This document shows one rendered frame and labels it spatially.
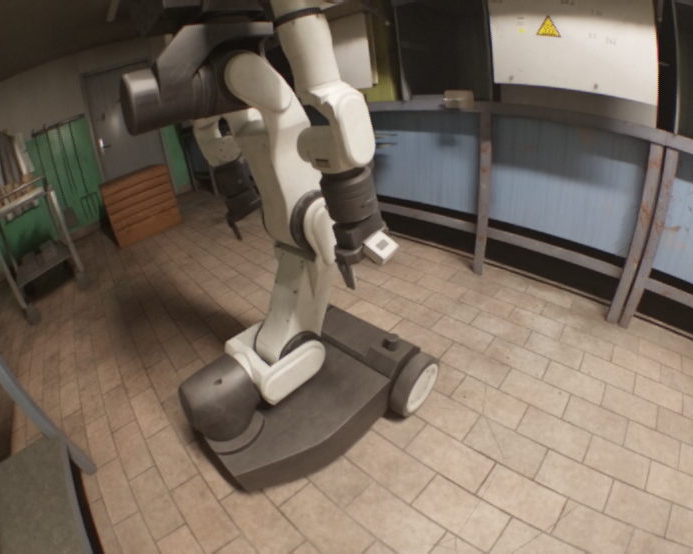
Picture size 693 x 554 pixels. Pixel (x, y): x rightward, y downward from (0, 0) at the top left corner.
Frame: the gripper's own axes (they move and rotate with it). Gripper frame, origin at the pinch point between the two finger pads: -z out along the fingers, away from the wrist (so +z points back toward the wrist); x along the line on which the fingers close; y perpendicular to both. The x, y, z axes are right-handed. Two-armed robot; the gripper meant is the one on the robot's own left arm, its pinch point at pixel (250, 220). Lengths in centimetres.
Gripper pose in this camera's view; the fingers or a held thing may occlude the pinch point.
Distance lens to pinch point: 95.2
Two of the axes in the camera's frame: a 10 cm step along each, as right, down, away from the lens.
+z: -2.4, -7.5, -6.2
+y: -7.2, -2.9, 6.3
